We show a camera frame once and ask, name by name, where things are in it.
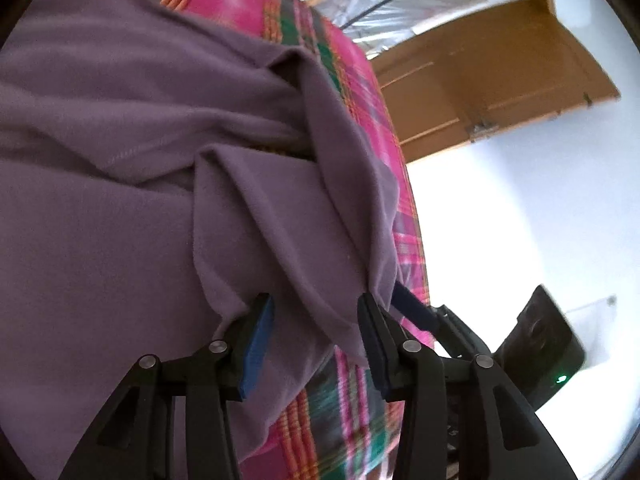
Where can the purple fleece garment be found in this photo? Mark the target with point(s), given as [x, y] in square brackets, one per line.
[150, 210]

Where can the pink plaid bed sheet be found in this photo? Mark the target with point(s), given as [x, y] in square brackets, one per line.
[360, 85]

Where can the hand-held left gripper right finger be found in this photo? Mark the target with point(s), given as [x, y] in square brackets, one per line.
[375, 350]

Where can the wooden door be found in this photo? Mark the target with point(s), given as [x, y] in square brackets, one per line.
[500, 75]

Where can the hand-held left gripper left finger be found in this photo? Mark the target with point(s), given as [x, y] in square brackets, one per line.
[257, 345]

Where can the clear plastic door curtain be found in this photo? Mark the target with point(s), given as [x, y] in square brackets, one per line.
[400, 5]

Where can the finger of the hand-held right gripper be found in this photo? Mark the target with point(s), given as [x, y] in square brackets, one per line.
[415, 307]

